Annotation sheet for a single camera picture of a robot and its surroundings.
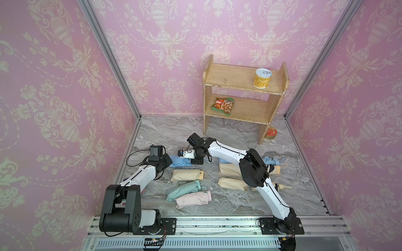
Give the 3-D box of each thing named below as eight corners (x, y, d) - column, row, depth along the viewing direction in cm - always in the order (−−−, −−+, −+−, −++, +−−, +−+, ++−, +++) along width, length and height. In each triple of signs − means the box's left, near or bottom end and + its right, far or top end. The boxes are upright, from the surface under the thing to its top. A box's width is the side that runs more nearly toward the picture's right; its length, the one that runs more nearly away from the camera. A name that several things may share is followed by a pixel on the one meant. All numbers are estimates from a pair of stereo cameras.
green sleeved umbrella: (169, 202, 83) (167, 199, 79) (167, 192, 86) (165, 189, 82) (205, 190, 87) (205, 187, 83) (202, 181, 90) (202, 177, 86)
